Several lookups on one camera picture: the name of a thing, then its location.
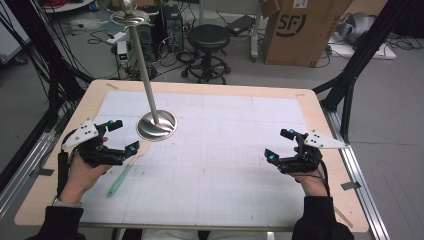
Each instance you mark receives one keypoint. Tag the white table leg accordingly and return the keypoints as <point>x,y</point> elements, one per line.
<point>254,40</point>

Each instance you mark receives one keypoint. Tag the black computer tower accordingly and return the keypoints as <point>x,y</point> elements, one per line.
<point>173,33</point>

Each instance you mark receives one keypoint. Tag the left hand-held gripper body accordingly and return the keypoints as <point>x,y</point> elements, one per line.
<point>81,133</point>

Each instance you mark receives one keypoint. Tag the black metal frame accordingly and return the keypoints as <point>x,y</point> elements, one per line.
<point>360,56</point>
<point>53,66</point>

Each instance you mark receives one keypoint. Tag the grey crumpled bag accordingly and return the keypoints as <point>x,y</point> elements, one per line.
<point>355,26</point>

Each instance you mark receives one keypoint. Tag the person's right hand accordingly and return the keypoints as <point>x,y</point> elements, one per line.
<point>313,185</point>

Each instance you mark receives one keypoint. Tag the aluminium rail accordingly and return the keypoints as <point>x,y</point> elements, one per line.
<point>20,180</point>
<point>363,186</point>

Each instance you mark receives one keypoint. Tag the white panel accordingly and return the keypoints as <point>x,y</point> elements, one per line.
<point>10,36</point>

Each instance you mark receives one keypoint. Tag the white device with green display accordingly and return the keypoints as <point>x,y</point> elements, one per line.
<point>122,53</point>

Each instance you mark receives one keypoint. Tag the grey tape piece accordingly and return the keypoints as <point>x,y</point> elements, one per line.
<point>350,185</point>
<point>46,172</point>

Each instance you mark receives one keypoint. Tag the silver metal stand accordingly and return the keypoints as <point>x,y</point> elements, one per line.
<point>156,125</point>

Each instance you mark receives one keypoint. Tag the black flat case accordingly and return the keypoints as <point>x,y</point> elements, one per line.
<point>240,25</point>

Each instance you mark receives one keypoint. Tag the white grid mat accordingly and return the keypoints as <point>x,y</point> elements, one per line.
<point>216,160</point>

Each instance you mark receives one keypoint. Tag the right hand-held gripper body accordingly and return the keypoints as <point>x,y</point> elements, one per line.
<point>305,161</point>

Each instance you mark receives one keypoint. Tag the white flat board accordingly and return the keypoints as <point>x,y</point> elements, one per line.
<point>383,51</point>

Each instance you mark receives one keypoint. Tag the brown cardboard box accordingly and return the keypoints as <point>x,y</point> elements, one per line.
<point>300,36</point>

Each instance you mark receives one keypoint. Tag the person's left hand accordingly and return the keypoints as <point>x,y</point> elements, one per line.
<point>80,178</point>

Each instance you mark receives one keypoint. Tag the black round stool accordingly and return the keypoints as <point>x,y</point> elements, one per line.
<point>208,38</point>

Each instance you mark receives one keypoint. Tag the white power strip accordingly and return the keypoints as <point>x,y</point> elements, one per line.
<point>116,38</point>

